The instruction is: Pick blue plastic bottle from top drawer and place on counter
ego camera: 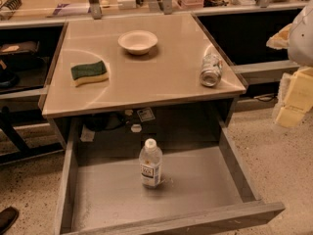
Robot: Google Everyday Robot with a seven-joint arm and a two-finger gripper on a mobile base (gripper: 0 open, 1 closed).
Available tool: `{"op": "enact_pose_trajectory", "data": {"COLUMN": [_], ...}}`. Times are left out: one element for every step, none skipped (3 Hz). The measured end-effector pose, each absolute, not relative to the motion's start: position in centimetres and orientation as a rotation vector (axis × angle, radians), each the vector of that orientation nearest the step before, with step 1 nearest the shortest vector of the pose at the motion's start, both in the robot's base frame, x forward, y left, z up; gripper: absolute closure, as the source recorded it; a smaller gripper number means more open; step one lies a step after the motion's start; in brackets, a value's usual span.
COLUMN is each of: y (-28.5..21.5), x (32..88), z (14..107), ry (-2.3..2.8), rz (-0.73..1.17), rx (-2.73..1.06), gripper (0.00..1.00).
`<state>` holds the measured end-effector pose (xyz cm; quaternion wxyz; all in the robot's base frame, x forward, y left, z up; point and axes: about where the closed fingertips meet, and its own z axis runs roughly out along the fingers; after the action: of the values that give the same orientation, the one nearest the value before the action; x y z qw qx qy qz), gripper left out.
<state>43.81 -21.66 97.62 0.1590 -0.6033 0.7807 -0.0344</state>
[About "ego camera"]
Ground silver soda can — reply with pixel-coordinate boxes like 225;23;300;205
200;53;222;87

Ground green and yellow sponge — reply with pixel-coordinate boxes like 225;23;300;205
70;61;109;87

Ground white paper bowl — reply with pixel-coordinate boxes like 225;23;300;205
117;30;157;55

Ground black shoe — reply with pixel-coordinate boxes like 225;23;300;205
0;207;19;235

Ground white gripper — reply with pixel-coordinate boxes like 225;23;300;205
266;0;313;128

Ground black floor cable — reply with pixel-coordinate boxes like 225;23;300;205
253;93;278;103

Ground grey cabinet with counter top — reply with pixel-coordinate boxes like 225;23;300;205
38;12;248;149

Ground black coil spring tool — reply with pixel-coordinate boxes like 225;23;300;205
0;0;22;21

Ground clear plastic water bottle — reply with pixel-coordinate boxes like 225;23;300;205
139;138;162;188

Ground grey wooden open drawer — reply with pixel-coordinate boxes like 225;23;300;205
54;113;285;235

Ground white and purple paper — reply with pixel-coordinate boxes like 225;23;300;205
49;3;90;18

